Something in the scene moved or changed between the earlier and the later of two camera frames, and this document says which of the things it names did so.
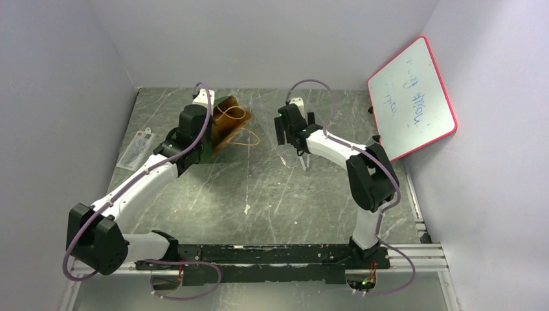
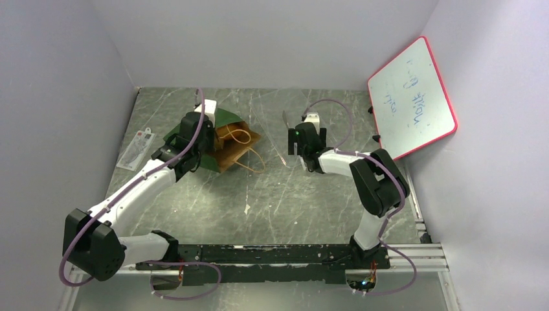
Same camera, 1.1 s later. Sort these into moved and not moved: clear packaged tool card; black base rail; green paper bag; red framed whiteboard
Moved: green paper bag
Not moved: red framed whiteboard; clear packaged tool card; black base rail
